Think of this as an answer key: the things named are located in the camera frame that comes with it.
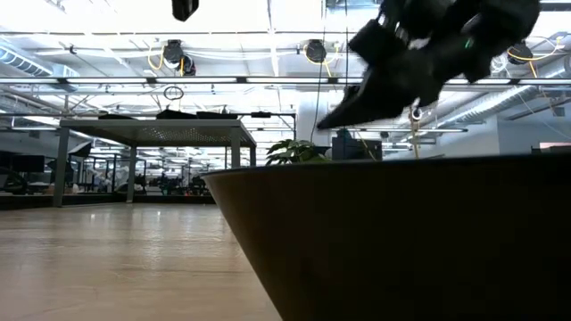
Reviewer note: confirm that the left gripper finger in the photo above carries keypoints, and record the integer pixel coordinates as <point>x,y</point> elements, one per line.
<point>184,9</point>

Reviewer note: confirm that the black small square mini plate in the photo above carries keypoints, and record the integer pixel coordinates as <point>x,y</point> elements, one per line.
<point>176,115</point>

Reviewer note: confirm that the black wavy square mini plate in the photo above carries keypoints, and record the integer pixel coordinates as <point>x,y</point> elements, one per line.
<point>401,245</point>
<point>217,116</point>

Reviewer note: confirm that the black leaf-shaped mini plate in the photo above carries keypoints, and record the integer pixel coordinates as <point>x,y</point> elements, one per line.
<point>116,117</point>

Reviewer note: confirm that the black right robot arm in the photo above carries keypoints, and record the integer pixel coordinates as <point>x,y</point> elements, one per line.
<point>504,18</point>

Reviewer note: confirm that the small white ceiling reel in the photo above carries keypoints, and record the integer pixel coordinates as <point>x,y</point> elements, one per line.
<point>416,115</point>

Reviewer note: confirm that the white pillar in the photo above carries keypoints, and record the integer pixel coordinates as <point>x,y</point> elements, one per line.
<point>312,107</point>

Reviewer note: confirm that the long ceiling light bar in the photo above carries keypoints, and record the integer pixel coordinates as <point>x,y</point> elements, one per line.
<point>201,80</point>

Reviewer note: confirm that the green potted plant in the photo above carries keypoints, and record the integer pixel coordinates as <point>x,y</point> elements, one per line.
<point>294,152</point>

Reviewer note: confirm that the small black box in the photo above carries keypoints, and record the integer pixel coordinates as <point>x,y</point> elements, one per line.
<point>261,114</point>

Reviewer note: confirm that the dark background monitor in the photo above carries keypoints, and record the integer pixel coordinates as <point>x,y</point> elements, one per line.
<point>27,163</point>

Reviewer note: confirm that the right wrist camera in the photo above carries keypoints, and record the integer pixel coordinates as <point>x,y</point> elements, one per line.
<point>374,42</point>

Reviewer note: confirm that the silver ventilation duct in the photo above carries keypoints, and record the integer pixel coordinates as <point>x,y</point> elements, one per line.
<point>22,62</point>

